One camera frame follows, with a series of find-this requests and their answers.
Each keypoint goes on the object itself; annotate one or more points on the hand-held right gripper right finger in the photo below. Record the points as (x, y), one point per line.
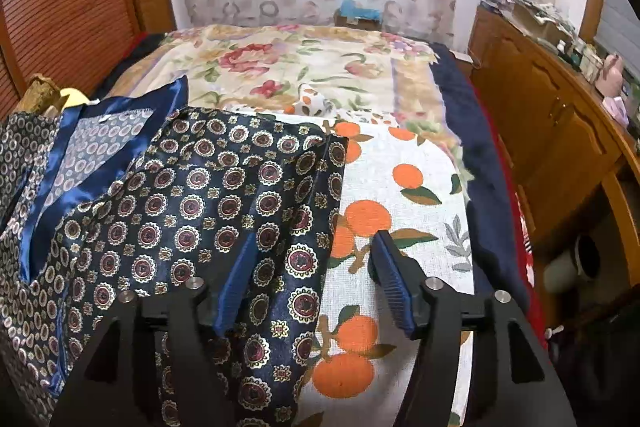
(397, 282)

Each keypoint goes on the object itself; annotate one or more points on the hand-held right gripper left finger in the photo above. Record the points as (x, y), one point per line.
(237, 287)

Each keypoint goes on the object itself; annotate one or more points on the navy medallion print shirt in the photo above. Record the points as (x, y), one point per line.
(175, 207)

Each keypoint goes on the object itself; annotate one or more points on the white orange-print sheet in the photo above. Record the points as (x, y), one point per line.
(400, 207)

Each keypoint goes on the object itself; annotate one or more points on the red cloth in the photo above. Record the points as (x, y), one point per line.
(524, 222)

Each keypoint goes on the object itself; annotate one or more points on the navy blue blanket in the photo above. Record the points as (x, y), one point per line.
(480, 167)

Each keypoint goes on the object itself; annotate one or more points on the white cylindrical container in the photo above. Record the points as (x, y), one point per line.
(565, 264)

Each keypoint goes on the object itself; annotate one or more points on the dark cloth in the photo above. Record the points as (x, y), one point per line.
(600, 367)

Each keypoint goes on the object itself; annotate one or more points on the wooden cabinet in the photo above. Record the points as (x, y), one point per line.
(545, 117)

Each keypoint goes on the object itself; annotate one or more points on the cream floral blanket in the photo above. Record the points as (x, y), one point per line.
(300, 57)

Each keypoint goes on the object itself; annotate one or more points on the yellow object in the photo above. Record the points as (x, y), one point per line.
(72, 99)

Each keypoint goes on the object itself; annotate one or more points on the blue and brown box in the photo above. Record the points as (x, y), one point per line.
(357, 12)

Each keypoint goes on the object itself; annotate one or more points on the pink figurine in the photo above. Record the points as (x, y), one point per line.
(611, 74)

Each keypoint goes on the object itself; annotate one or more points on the pile of small household clutter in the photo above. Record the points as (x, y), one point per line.
(540, 19)

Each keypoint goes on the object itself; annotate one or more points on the wooden slatted panel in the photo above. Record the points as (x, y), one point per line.
(75, 7)

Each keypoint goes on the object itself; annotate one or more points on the grey window blind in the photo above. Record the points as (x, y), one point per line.
(622, 27)

